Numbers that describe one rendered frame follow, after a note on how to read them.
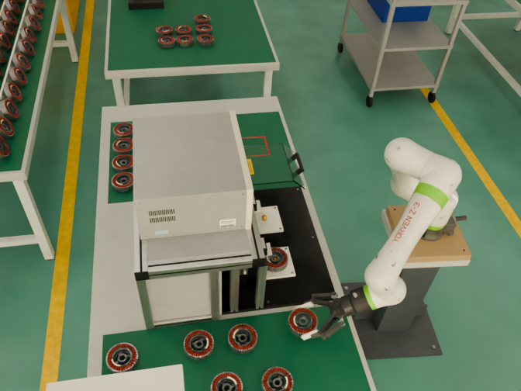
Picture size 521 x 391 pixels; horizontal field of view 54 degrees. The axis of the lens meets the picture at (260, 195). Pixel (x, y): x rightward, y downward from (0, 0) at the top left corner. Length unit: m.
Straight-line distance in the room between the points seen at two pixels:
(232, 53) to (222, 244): 1.91
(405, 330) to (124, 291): 1.60
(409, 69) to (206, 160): 3.15
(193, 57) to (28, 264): 1.62
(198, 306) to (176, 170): 0.54
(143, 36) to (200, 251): 2.18
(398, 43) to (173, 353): 3.07
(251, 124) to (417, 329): 1.46
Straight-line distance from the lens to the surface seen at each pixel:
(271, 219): 2.32
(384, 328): 2.95
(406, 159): 1.88
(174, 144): 1.86
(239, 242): 1.80
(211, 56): 3.44
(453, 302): 3.25
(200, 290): 1.88
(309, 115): 4.24
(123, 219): 2.40
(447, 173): 1.86
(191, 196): 1.68
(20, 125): 3.04
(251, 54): 3.47
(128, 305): 2.12
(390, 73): 4.58
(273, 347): 2.00
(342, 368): 2.00
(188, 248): 1.79
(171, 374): 1.45
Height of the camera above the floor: 2.52
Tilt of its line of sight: 46 degrees down
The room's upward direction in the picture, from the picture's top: 4 degrees clockwise
